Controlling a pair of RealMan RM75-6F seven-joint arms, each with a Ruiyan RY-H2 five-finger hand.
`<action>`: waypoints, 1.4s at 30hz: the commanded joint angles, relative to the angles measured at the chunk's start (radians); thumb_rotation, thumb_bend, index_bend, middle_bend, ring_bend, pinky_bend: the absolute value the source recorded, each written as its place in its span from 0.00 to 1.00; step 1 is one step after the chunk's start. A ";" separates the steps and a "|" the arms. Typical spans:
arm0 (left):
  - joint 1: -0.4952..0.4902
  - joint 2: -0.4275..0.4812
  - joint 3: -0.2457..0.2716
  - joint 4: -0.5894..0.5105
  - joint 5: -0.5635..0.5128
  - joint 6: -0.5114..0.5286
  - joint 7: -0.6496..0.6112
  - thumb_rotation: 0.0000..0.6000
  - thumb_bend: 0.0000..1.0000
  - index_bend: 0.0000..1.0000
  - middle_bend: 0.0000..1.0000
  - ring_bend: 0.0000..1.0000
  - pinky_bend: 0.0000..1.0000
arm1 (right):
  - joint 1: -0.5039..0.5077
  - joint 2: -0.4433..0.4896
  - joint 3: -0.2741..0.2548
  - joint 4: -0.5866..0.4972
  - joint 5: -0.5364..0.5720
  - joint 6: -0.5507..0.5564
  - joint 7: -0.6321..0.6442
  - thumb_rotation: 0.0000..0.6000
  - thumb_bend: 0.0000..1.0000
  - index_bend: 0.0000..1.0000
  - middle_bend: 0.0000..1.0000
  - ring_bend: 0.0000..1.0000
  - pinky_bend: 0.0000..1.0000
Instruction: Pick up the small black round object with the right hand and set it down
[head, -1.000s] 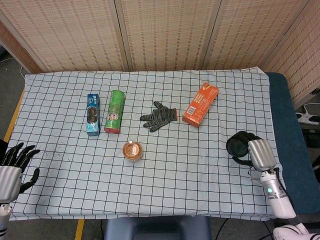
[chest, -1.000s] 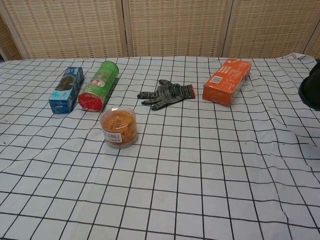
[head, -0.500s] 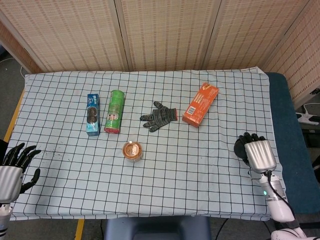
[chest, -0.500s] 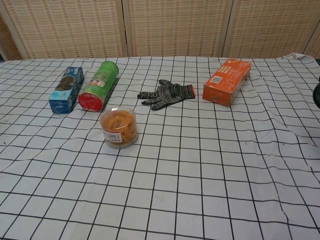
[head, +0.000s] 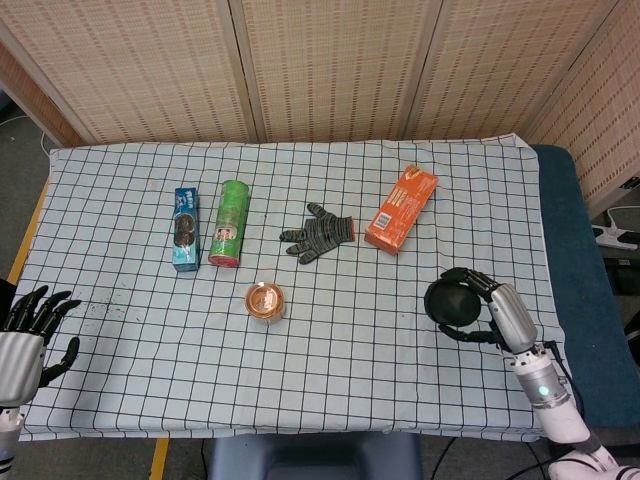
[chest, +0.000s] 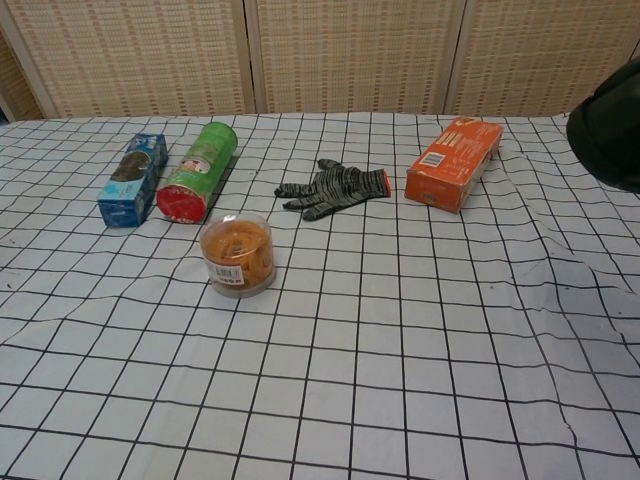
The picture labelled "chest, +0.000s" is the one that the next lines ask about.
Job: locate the grey striped work glove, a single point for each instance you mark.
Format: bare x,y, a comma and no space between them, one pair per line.
340,187

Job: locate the white black-checked tablecloth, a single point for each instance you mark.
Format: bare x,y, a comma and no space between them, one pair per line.
350,375

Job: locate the clear jar of rubber bands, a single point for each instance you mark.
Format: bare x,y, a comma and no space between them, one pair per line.
239,260

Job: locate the black round cap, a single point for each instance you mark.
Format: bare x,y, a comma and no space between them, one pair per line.
610,140

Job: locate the woven folding screen panel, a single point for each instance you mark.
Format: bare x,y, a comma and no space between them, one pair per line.
355,55
140,55
17,85
535,55

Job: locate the orange cardboard box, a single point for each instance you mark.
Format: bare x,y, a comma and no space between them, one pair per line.
452,165

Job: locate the green chip canister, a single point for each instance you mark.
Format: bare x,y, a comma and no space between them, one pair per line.
200,165

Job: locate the blue cookie box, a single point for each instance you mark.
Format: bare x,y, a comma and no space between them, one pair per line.
134,180

